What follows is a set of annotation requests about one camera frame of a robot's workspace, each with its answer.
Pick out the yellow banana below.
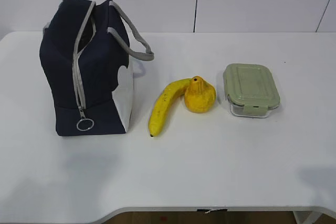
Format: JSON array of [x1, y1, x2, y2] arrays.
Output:
[[148, 78, 191, 137]]

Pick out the yellow pear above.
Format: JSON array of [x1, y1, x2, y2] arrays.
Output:
[[184, 76, 216, 113]]

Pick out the green lid glass container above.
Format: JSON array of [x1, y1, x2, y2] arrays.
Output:
[[223, 63, 280, 118]]

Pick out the navy insulated lunch bag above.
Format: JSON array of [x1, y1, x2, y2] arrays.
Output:
[[39, 0, 154, 136]]

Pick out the black tape on table edge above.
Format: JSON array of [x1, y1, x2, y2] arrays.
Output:
[[196, 208, 228, 214]]

